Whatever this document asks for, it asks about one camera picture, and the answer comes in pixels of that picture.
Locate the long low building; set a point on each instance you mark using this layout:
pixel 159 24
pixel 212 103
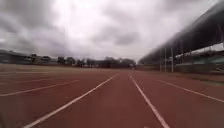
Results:
pixel 16 58

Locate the dull grass field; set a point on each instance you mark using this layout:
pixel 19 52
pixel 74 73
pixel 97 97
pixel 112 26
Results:
pixel 33 67

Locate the red running track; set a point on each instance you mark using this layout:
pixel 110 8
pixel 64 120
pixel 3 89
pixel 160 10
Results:
pixel 113 103

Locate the roofed grandstand building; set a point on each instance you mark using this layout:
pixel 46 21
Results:
pixel 200 33

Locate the row of distant trees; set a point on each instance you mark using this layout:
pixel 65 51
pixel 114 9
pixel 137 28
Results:
pixel 113 62

